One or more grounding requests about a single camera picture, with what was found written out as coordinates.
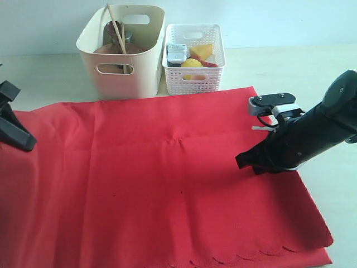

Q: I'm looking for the white perforated plastic basket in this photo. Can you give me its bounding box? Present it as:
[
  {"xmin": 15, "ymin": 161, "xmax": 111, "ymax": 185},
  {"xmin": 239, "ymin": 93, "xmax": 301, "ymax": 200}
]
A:
[{"xmin": 162, "ymin": 24, "xmax": 226, "ymax": 95}]

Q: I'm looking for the dark wooden spoon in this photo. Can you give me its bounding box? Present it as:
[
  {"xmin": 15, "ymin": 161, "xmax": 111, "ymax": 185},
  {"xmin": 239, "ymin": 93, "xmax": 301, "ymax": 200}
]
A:
[{"xmin": 105, "ymin": 21, "xmax": 122, "ymax": 54}]

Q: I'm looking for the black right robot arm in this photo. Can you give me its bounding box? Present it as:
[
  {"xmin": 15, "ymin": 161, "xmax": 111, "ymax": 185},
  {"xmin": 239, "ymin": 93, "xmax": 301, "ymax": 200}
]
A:
[{"xmin": 235, "ymin": 70, "xmax": 356, "ymax": 175}]

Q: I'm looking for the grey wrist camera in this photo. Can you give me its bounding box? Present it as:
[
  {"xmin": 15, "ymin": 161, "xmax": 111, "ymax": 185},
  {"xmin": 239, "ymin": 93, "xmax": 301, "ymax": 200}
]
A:
[{"xmin": 248, "ymin": 93, "xmax": 305, "ymax": 128}]

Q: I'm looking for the cream plastic bin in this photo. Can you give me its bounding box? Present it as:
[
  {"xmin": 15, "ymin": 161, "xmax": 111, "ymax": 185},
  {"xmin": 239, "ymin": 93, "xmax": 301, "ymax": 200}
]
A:
[{"xmin": 76, "ymin": 4, "xmax": 165, "ymax": 100}]

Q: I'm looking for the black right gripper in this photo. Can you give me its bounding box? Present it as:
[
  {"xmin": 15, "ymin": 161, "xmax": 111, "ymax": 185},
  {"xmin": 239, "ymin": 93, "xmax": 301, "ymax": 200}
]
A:
[{"xmin": 235, "ymin": 103, "xmax": 356, "ymax": 175}]

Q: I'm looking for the wooden chopstick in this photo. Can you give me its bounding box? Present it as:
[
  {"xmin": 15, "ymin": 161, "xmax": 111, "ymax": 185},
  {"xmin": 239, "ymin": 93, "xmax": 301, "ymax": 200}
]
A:
[
  {"xmin": 119, "ymin": 22, "xmax": 127, "ymax": 55},
  {"xmin": 107, "ymin": 3, "xmax": 121, "ymax": 47}
]

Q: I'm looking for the brown egg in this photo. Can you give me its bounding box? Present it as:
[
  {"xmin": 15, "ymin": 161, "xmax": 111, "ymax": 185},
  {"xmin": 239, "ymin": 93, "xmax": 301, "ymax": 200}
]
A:
[{"xmin": 190, "ymin": 75, "xmax": 206, "ymax": 81}]

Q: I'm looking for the brown wooden plate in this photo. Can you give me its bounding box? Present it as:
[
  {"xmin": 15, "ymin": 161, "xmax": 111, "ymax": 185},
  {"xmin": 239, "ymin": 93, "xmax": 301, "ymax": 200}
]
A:
[{"xmin": 94, "ymin": 43, "xmax": 146, "ymax": 74}]

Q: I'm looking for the stainless steel cup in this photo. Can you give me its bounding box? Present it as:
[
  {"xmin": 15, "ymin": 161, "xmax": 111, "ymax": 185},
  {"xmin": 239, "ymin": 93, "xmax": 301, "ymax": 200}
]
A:
[{"xmin": 124, "ymin": 32, "xmax": 134, "ymax": 44}]

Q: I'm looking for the yellow lemon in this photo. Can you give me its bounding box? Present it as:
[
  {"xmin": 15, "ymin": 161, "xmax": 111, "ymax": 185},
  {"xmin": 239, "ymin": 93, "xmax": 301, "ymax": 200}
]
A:
[{"xmin": 181, "ymin": 58, "xmax": 203, "ymax": 80}]

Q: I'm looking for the yellow cheese wedge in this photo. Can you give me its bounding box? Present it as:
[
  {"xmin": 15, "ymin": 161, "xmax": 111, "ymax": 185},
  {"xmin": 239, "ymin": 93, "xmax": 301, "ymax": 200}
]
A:
[{"xmin": 189, "ymin": 44, "xmax": 213, "ymax": 61}]

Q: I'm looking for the red tablecloth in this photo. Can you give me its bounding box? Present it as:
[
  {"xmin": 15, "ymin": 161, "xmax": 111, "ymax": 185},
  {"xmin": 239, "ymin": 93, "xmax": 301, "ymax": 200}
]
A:
[{"xmin": 1, "ymin": 87, "xmax": 333, "ymax": 267}]

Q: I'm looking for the red sausage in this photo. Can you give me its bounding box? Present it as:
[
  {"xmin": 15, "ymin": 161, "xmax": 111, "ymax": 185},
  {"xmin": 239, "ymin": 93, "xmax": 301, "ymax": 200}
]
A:
[{"xmin": 190, "ymin": 56, "xmax": 218, "ymax": 68}]

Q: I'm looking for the silver table knife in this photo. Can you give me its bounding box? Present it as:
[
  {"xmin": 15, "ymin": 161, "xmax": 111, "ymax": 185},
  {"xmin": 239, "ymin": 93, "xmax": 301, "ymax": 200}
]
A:
[{"xmin": 102, "ymin": 27, "xmax": 112, "ymax": 46}]

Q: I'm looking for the white milk carton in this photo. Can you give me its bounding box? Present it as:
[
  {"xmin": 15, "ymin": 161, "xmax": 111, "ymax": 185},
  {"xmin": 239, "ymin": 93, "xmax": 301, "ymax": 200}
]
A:
[{"xmin": 166, "ymin": 43, "xmax": 189, "ymax": 67}]

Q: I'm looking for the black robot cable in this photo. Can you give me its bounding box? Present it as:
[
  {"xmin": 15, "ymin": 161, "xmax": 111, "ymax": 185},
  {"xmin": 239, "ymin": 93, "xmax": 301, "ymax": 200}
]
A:
[{"xmin": 256, "ymin": 113, "xmax": 279, "ymax": 131}]

